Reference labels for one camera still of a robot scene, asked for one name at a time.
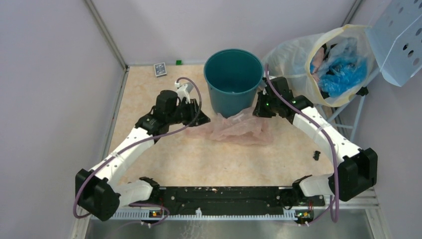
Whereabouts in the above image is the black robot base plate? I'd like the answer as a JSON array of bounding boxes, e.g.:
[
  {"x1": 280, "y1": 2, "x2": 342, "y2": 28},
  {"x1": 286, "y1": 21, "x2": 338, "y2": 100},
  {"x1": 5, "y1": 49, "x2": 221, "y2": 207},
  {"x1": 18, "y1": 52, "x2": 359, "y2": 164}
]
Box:
[{"x1": 146, "y1": 186, "x2": 326, "y2": 216}]

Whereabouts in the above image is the white cable duct strip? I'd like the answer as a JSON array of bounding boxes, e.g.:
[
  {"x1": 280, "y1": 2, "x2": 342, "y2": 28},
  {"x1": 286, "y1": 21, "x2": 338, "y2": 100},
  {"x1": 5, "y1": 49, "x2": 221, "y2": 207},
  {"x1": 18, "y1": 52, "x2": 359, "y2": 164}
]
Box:
[{"x1": 110, "y1": 209, "x2": 297, "y2": 221}]

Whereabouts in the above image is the large translucent bag of trash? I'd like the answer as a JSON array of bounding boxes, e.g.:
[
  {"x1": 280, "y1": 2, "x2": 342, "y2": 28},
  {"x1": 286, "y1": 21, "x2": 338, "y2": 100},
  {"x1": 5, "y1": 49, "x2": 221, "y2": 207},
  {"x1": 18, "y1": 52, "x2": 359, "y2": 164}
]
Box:
[{"x1": 262, "y1": 24, "x2": 375, "y2": 107}]

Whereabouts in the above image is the teal plastic trash bin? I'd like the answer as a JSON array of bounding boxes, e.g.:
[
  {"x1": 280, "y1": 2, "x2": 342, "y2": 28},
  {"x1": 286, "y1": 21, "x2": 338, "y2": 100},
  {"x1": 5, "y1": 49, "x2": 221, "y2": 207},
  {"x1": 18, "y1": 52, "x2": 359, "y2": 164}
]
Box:
[{"x1": 204, "y1": 49, "x2": 264, "y2": 118}]

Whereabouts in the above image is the light blue perforated metal rack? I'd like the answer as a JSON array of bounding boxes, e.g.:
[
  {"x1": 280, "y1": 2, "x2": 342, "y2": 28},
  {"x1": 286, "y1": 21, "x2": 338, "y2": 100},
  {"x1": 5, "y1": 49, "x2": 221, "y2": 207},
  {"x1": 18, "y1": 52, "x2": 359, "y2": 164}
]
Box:
[{"x1": 366, "y1": 0, "x2": 422, "y2": 87}]

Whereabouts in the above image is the pink plastic trash bag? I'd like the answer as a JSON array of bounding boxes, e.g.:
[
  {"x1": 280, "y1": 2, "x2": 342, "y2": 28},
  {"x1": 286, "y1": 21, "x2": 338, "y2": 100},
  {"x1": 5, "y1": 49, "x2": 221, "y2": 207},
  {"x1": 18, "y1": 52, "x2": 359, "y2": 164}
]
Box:
[{"x1": 185, "y1": 107, "x2": 274, "y2": 145}]

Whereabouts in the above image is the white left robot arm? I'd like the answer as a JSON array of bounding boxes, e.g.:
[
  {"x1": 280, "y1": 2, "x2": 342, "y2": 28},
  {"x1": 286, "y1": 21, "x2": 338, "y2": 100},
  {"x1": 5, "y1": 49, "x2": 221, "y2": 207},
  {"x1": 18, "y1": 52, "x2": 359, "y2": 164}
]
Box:
[{"x1": 73, "y1": 90, "x2": 210, "y2": 221}]

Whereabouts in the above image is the playing card deck box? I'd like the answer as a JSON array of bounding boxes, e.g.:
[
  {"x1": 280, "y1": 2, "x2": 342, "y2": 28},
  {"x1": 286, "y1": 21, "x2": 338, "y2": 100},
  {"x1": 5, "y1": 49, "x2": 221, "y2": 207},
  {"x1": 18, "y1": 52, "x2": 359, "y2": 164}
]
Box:
[{"x1": 153, "y1": 62, "x2": 167, "y2": 77}]

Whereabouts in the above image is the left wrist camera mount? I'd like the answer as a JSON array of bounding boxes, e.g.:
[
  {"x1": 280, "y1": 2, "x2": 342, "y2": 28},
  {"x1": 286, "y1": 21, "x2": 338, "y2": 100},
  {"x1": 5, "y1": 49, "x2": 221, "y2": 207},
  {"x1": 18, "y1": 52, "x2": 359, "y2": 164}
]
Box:
[{"x1": 175, "y1": 82, "x2": 194, "y2": 104}]

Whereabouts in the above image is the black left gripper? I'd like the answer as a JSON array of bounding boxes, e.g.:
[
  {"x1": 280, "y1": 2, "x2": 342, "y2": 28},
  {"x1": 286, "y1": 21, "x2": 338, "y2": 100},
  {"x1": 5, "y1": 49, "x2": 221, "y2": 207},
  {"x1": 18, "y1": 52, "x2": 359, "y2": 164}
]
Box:
[{"x1": 167, "y1": 99, "x2": 211, "y2": 127}]

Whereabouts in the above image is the small black plastic clip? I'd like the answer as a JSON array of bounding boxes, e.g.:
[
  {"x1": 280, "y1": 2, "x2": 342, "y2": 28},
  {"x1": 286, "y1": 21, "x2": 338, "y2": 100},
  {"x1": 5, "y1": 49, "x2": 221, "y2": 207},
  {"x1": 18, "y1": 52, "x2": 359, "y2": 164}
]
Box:
[{"x1": 313, "y1": 150, "x2": 321, "y2": 161}]

